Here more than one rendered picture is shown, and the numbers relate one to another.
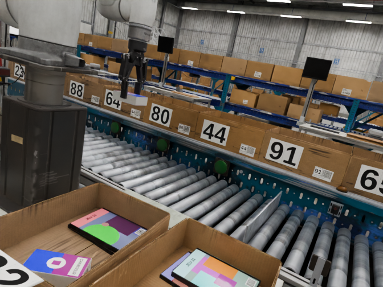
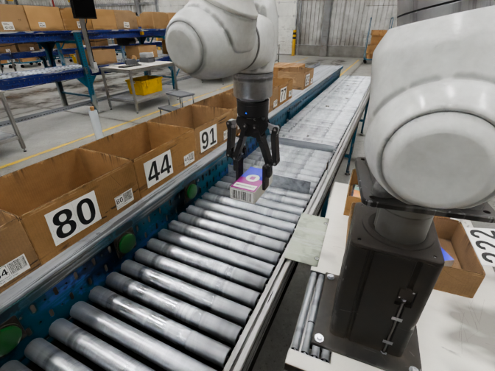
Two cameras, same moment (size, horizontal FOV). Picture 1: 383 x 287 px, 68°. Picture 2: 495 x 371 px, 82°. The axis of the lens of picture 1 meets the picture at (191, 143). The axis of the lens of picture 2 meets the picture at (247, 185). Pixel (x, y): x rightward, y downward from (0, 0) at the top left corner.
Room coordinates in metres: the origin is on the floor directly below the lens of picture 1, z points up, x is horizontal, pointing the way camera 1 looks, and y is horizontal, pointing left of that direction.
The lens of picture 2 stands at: (1.24, 0.96, 1.48)
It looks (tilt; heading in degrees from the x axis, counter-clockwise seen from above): 30 degrees down; 266
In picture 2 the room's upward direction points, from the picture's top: straight up
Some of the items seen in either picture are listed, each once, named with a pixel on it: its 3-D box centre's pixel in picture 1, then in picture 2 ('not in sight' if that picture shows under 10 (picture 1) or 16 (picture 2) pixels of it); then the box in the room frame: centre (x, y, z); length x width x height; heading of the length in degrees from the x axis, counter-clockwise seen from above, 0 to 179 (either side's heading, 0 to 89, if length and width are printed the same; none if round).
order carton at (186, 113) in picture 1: (182, 117); (62, 196); (1.81, 0.09, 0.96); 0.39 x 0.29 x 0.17; 61
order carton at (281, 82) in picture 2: not in sight; (269, 90); (0.87, -1.61, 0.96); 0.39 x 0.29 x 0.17; 62
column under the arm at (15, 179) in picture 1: (43, 150); (378, 277); (0.87, 0.47, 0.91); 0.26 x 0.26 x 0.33; 64
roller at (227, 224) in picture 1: (240, 213); (259, 195); (1.10, -0.26, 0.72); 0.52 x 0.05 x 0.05; 151
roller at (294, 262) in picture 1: (303, 242); (277, 174); (0.97, -0.49, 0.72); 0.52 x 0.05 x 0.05; 151
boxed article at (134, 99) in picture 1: (130, 98); (252, 184); (1.18, 0.29, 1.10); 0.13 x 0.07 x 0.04; 61
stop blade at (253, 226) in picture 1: (264, 215); (267, 179); (1.05, -0.35, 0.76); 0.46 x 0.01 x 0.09; 151
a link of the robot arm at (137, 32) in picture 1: (139, 33); (253, 85); (1.18, 0.29, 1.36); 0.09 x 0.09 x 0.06
